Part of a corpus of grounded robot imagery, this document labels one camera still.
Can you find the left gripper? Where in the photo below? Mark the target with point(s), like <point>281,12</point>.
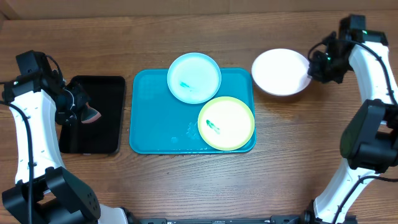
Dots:
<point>76,87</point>

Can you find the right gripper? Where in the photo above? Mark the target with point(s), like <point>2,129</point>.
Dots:
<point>316,73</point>

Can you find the black and red sponge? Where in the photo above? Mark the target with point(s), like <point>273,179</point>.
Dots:
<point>89,114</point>

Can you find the pink plate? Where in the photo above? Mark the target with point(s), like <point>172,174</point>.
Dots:
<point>281,72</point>

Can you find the yellow-green plate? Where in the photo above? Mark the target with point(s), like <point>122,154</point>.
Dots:
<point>226,123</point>

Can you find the light blue plate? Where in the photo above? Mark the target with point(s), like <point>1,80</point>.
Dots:
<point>194,78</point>

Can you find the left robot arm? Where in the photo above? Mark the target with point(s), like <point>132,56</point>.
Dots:
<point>44,191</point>

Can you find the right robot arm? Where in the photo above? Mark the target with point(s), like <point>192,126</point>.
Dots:
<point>368,145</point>

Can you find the black plastic tray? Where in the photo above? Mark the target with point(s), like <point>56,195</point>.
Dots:
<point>107,95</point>

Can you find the teal plastic tray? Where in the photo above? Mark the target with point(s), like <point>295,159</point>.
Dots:
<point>162,124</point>

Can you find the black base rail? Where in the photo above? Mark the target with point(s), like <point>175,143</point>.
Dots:
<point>275,219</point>

